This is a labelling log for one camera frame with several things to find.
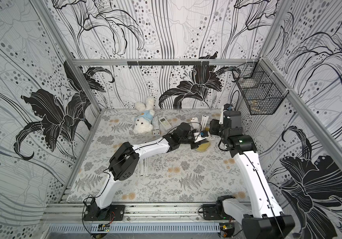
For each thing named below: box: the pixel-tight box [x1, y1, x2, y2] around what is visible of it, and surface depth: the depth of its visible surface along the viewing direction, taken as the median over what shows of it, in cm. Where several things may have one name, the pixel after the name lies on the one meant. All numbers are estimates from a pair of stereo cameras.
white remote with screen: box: [158, 117, 172, 131], surface depth 110 cm
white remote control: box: [152, 115, 161, 136], surface depth 106 cm
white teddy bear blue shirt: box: [132, 95, 156, 135], surface depth 103 cm
